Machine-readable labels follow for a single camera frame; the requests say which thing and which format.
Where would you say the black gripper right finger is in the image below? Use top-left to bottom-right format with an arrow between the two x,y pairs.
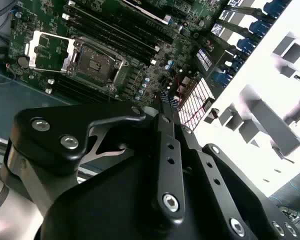
173,109 -> 300,240

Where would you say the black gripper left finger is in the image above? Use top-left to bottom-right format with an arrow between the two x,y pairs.
3,98 -> 188,225

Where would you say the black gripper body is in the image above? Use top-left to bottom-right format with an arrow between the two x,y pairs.
41,148 -> 231,240

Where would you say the metal socket cover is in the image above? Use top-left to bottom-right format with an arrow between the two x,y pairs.
24,29 -> 78,75

